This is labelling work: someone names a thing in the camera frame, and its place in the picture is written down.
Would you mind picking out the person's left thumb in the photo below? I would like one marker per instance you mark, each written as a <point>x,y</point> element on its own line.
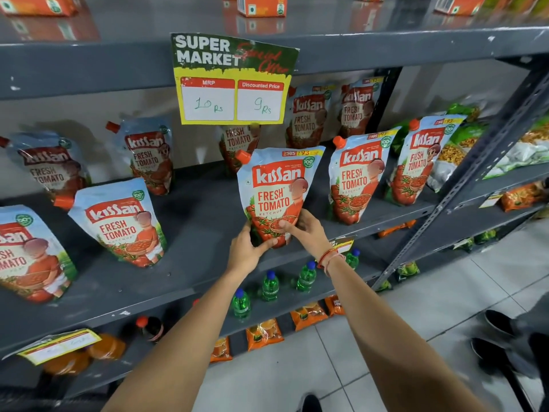
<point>266,245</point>

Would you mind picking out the person's left hand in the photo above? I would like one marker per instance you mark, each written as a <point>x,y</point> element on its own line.
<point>242,255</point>

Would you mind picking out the orange soup packet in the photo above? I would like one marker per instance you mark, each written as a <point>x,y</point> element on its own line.
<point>221,349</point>
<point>264,334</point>
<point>309,315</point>
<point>334,305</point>

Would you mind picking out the yellow shelf price label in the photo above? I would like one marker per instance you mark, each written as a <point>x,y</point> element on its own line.
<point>491,200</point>
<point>60,345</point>
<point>343,245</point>

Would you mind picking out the orange drink bottle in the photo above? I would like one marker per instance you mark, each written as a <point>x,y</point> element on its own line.
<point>66,363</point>
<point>107,347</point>

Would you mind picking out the orange snack packet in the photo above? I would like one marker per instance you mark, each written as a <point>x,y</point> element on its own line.
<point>521,197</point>

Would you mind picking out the orange flat packet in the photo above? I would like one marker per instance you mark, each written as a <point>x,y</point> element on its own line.
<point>396,228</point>

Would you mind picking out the blue ketchup refill pouch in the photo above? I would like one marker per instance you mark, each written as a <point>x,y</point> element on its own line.
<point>278,188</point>

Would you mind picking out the person's left forearm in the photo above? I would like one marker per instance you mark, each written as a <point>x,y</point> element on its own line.
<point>180,338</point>

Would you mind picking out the person's right hand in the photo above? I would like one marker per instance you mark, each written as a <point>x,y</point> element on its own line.
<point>311,235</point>

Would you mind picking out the dark bottle orange cap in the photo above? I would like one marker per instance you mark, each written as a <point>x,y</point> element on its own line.
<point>151,328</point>

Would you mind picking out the person's right forearm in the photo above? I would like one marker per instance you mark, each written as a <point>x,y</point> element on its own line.
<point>386,338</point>

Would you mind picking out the grey metal shelf rack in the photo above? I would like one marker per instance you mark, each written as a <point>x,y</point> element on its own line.
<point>480,210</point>
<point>206,210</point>

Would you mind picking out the green plastic bottle blue cap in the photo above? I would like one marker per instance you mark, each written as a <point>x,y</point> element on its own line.
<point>270,287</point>
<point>352,259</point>
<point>240,304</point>
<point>306,277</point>

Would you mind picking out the green yellow price sign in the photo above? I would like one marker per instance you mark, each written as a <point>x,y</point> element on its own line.
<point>231,79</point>

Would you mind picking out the green yellow packets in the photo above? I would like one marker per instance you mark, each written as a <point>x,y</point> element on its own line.
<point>517,4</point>

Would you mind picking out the person's black shoe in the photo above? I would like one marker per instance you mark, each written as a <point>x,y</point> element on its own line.
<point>311,404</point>

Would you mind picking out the person's right thumb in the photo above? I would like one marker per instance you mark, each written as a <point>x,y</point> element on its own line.
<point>289,228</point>

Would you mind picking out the row of ketchup pouches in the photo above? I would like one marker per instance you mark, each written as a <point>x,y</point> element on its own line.
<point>116,223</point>

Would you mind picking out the small green packet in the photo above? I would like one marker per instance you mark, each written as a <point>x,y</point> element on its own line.
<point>407,270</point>
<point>384,286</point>
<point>485,236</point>

